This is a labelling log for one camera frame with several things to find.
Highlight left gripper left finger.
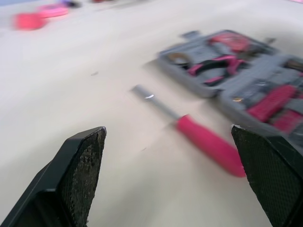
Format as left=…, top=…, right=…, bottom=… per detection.
left=0, top=126, right=107, bottom=227

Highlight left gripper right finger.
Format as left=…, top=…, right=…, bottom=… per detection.
left=231, top=124, right=303, bottom=227

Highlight grey tool case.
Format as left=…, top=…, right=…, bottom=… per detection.
left=157, top=29, right=303, bottom=142

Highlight pink tape measure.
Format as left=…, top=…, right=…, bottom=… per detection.
left=11, top=12, right=48, bottom=31

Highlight pink tape roll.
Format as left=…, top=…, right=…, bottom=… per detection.
left=37, top=4, right=69, bottom=17

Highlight pink handled hammer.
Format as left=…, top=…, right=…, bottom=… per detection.
left=246, top=84, right=299, bottom=122

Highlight pink handled screwdriver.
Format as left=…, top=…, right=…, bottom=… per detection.
left=131, top=85, right=247, bottom=178

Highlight pink handled pliers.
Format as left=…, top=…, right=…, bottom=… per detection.
left=187, top=54, right=247, bottom=86

